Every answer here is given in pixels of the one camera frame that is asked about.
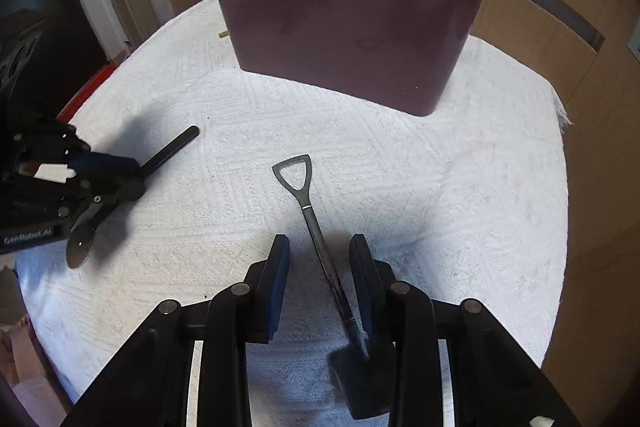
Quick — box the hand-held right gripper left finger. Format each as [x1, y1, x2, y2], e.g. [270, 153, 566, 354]
[60, 234, 292, 427]

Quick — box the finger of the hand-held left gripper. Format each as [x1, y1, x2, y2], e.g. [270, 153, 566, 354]
[15, 122, 143, 180]
[60, 179, 147, 237]

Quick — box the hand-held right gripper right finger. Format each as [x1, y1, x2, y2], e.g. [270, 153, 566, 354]
[349, 234, 583, 427]

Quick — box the shovel-shaped metal spoon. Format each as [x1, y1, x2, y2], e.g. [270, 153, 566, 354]
[272, 153, 391, 420]

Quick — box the black-handled metal spoon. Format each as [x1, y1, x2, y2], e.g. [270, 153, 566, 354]
[66, 126, 201, 269]

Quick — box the maroon plastic utensil holder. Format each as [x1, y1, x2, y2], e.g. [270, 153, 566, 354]
[207, 0, 488, 118]

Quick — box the red board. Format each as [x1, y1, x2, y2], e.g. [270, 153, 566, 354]
[57, 62, 118, 120]

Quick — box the white textured towel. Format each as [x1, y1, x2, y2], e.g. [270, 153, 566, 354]
[15, 0, 573, 427]

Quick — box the black appliance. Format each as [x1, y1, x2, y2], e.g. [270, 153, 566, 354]
[0, 0, 116, 118]

